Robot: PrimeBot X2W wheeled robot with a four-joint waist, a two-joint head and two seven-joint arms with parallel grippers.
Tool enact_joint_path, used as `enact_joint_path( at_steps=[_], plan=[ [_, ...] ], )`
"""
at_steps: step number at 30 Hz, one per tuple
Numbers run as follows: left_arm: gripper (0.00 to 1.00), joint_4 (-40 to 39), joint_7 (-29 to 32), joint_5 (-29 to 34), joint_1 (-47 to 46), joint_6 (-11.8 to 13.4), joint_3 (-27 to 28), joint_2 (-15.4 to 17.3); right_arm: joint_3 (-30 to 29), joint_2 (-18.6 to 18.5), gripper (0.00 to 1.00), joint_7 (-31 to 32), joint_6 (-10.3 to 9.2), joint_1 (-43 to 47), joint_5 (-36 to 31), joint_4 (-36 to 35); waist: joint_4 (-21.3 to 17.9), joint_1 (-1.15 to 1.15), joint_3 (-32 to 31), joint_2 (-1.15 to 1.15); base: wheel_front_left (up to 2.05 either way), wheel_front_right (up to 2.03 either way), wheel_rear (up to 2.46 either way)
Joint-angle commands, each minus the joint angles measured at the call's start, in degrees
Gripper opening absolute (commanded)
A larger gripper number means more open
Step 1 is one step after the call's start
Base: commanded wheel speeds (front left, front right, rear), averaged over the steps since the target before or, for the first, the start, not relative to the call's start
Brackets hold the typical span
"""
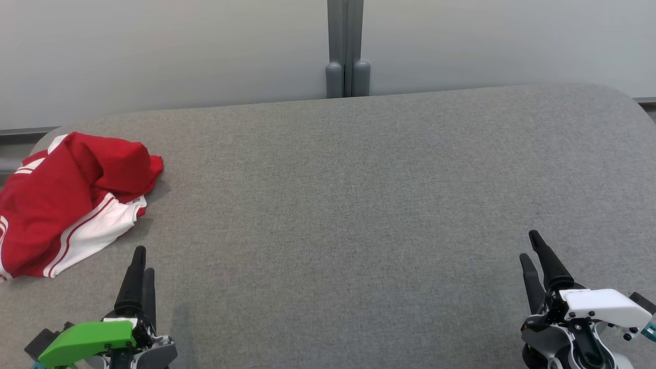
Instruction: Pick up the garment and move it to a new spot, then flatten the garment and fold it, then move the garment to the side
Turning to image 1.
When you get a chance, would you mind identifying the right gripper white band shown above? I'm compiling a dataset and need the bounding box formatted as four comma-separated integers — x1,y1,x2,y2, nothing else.
519,230,653,339

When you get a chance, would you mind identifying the grey partition post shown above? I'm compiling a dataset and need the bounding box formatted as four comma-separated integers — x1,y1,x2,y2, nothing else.
325,0,371,99

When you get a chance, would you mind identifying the red basketball jersey white trim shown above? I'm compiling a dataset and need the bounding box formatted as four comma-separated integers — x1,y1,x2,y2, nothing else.
0,169,149,282

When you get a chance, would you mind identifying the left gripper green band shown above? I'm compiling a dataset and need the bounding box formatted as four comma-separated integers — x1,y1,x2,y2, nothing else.
38,246,157,369

